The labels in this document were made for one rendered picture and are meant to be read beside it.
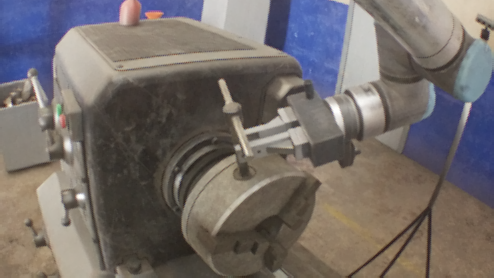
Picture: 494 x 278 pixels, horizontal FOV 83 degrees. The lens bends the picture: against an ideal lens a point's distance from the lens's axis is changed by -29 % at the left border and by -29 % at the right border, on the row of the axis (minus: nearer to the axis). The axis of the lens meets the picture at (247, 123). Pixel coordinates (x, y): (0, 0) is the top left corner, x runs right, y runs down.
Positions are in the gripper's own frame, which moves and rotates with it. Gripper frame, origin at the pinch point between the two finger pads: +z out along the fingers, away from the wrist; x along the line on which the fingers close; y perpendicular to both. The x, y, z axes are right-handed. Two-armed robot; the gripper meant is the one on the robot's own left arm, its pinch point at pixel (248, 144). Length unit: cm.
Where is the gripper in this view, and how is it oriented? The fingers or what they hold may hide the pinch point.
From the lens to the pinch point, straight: 58.0
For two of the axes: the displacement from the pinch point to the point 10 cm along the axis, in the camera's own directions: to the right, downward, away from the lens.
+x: 1.9, 5.5, -8.1
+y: -1.8, -8.0, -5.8
